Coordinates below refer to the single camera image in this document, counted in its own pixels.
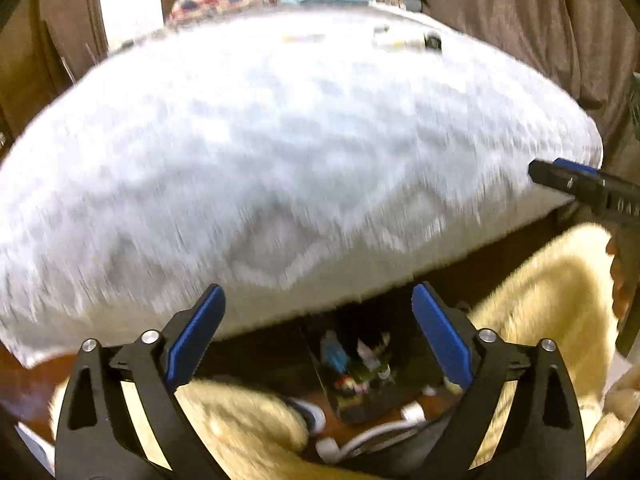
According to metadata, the person right hand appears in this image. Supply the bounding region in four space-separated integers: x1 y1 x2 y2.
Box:
606 236 634 320

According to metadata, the wooden wardrobe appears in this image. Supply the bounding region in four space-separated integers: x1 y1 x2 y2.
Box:
1 0 108 139

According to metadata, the small green bottle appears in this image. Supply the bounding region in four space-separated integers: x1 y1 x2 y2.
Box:
424 34 442 52

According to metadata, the trash bin with items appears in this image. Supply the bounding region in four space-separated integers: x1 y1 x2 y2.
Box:
304 320 444 425

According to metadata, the brown curtain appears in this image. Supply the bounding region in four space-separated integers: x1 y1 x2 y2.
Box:
424 0 639 171

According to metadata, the yellow fluffy rug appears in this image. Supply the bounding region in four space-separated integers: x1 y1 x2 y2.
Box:
51 223 628 479

